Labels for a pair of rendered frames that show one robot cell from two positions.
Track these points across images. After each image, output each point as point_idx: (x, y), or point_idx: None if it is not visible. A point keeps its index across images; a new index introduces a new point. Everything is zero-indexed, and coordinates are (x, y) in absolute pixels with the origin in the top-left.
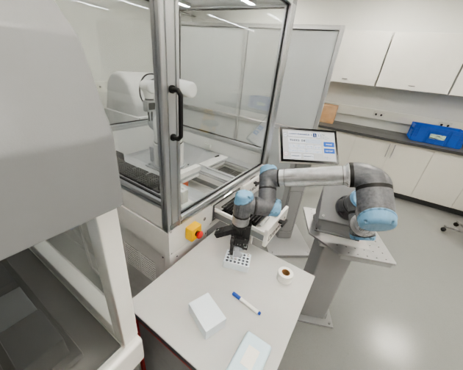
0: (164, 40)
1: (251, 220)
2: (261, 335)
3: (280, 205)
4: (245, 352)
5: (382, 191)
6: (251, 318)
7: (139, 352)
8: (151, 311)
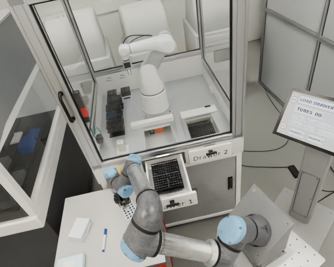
0: (44, 70)
1: (154, 188)
2: (91, 261)
3: (122, 192)
4: (70, 259)
5: (131, 228)
6: (97, 250)
7: (37, 223)
8: (69, 209)
